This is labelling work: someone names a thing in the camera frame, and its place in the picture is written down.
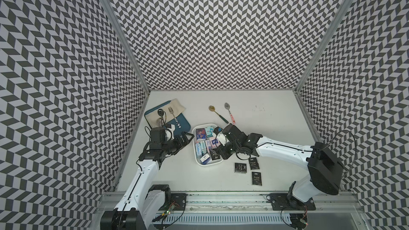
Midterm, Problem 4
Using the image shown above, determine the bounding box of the small black sachet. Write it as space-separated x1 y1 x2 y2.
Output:
209 148 221 161

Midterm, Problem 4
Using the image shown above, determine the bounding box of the clear light blue tissue pack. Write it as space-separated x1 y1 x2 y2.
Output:
195 142 203 158

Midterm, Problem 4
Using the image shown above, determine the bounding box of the pink tissue pack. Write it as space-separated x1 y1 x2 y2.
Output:
206 139 212 149

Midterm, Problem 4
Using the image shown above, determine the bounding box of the teal tissue pack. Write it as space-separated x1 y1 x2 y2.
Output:
200 141 208 156
205 125 215 138

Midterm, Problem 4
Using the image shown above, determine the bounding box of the cartoon dark blue tissue pack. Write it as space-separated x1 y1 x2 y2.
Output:
196 128 207 140

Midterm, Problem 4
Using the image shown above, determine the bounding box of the white plastic storage box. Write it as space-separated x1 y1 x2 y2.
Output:
192 124 223 167

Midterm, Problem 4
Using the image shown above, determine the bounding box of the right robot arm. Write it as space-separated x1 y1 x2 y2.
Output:
213 124 345 207

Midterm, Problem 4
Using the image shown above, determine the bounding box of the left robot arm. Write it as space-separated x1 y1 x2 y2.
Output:
100 125 194 230

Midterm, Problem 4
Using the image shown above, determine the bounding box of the teal rectangular tray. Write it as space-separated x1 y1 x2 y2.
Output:
144 104 191 135

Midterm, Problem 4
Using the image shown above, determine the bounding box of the black spoon on tray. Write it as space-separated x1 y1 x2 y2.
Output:
157 109 165 126

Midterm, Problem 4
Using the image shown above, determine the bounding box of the beige cloth napkin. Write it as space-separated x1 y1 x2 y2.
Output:
159 99 185 118

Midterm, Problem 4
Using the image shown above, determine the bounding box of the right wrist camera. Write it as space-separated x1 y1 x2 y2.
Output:
213 127 227 145

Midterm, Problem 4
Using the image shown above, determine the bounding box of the silver spoon pink handle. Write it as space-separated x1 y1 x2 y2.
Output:
224 102 236 125

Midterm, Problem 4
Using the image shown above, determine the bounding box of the gold spoon green handle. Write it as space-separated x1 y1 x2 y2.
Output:
208 105 229 124

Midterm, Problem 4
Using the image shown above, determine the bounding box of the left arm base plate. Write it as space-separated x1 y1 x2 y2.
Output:
159 193 187 211

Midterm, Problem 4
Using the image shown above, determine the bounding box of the aluminium front rail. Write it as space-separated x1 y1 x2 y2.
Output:
98 191 362 214

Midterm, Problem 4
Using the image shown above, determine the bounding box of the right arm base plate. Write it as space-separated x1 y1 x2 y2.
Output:
267 193 316 211

